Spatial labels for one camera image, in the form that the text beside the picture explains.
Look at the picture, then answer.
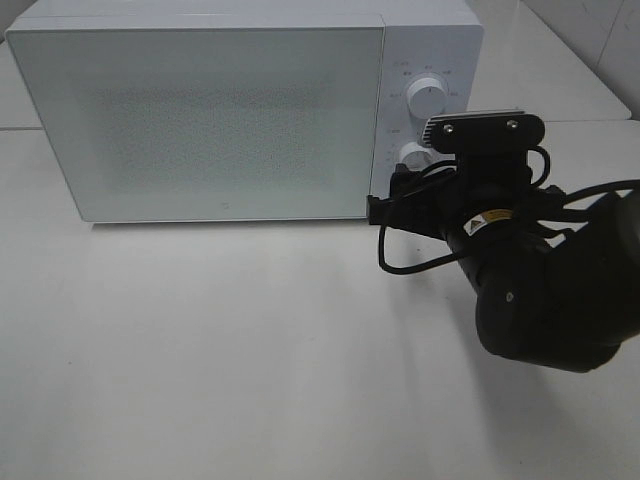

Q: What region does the black camera cable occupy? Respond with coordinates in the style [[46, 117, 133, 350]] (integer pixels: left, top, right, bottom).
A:
[[375, 147, 640, 275]]

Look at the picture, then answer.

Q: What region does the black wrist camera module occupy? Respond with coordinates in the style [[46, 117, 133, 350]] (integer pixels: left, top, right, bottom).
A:
[[420, 110, 551, 188]]

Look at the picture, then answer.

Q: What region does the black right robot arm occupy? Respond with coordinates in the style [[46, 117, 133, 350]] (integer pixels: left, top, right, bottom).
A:
[[367, 162, 639, 373]]

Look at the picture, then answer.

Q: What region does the white microwave oven body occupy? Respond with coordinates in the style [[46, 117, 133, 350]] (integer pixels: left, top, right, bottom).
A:
[[5, 1, 483, 197]]

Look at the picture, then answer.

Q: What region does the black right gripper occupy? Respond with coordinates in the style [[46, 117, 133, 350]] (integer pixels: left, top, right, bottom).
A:
[[367, 163, 532, 245]]

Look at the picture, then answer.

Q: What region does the white microwave door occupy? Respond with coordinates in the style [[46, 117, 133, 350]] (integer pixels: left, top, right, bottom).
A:
[[8, 28, 382, 223]]

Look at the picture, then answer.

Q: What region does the upper white power knob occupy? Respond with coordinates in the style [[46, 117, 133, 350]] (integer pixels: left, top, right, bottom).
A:
[[405, 75, 448, 119]]

